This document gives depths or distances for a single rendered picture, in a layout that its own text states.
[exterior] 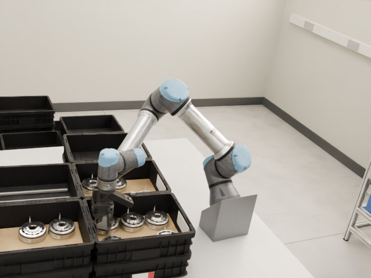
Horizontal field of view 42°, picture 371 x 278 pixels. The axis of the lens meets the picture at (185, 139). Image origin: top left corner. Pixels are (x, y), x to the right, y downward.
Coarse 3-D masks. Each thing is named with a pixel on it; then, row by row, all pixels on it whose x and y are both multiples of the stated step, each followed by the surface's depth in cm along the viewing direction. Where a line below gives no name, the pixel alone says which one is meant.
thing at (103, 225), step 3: (105, 216) 193; (102, 219) 193; (105, 219) 193; (99, 222) 193; (102, 222) 193; (105, 222) 193; (96, 225) 193; (99, 225) 193; (102, 225) 193; (105, 225) 194; (99, 228) 194; (102, 228) 194; (105, 228) 194; (108, 228) 194; (108, 231) 195
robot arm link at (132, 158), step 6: (132, 150) 191; (138, 150) 192; (126, 156) 187; (132, 156) 189; (138, 156) 190; (144, 156) 192; (126, 162) 187; (132, 162) 189; (138, 162) 190; (144, 162) 193; (126, 168) 188; (132, 168) 192
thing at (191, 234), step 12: (168, 192) 215; (84, 204) 198; (180, 204) 208; (192, 228) 194; (96, 240) 179; (108, 240) 180; (120, 240) 181; (132, 240) 182; (144, 240) 184; (156, 240) 186; (168, 240) 188
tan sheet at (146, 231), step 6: (144, 216) 214; (168, 216) 216; (168, 222) 212; (120, 228) 203; (144, 228) 206; (150, 228) 206; (168, 228) 208; (174, 228) 209; (114, 234) 199; (120, 234) 200; (126, 234) 200; (132, 234) 201; (138, 234) 201; (144, 234) 202; (150, 234) 203
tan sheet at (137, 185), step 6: (126, 180) 238; (132, 180) 239; (138, 180) 240; (144, 180) 241; (132, 186) 234; (138, 186) 235; (144, 186) 235; (150, 186) 236; (126, 192) 229; (138, 192) 230
